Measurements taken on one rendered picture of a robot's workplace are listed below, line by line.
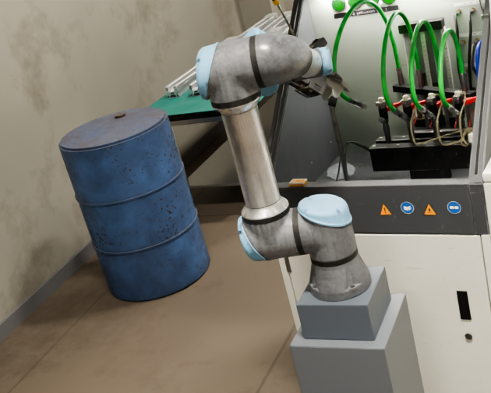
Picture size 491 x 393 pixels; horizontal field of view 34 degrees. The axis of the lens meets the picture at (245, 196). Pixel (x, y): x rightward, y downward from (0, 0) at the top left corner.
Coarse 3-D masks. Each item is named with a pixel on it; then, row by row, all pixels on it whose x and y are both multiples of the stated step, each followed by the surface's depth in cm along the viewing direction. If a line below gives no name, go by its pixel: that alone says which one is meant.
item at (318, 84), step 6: (312, 78) 224; (318, 78) 226; (324, 78) 227; (294, 84) 225; (300, 84) 226; (306, 84) 226; (312, 84) 224; (318, 84) 225; (324, 84) 226; (300, 90) 228; (306, 90) 226; (312, 90) 225; (318, 90) 225; (306, 96) 231; (312, 96) 228
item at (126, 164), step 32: (96, 128) 403; (128, 128) 388; (160, 128) 384; (64, 160) 390; (96, 160) 375; (128, 160) 376; (160, 160) 385; (96, 192) 383; (128, 192) 381; (160, 192) 387; (96, 224) 394; (128, 224) 387; (160, 224) 391; (192, 224) 406; (128, 256) 394; (160, 256) 395; (192, 256) 407; (128, 288) 404; (160, 288) 401
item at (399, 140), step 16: (384, 144) 251; (400, 144) 248; (432, 144) 242; (384, 160) 250; (400, 160) 248; (416, 160) 245; (432, 160) 243; (448, 160) 240; (464, 160) 238; (416, 176) 248; (432, 176) 245; (448, 176) 250
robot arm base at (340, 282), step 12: (312, 264) 191; (324, 264) 187; (336, 264) 186; (348, 264) 187; (360, 264) 189; (312, 276) 192; (324, 276) 188; (336, 276) 187; (348, 276) 188; (360, 276) 188; (312, 288) 192; (324, 288) 188; (336, 288) 187; (348, 288) 188; (360, 288) 188; (324, 300) 190; (336, 300) 188
